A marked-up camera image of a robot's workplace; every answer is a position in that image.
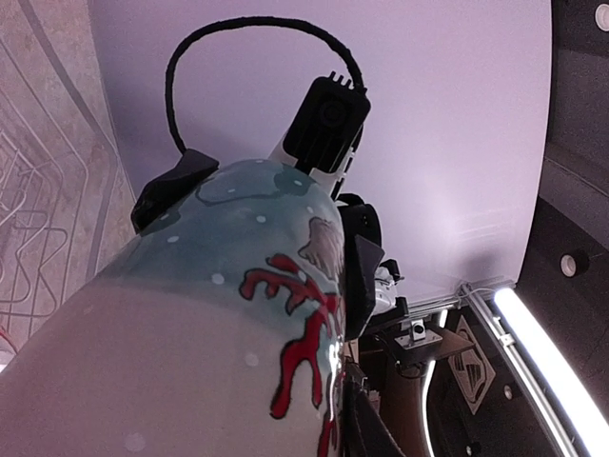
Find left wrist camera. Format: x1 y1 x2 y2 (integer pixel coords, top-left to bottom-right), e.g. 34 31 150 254
269 72 371 199

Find white wire dish rack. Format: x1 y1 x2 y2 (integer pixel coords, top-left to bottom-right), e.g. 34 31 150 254
1 41 130 352

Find overhead camera mount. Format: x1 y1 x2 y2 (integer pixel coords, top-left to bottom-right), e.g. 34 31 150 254
373 318 470 368

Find ceiling light tube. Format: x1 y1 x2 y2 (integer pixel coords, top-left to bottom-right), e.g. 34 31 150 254
494 288 608 456

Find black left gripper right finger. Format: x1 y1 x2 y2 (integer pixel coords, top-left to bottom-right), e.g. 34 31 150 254
342 193 384 341

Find tall patterned mug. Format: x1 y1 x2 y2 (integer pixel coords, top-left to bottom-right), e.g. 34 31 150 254
1 160 344 456

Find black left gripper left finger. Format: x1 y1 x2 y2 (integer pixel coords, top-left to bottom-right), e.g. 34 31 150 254
130 149 219 233

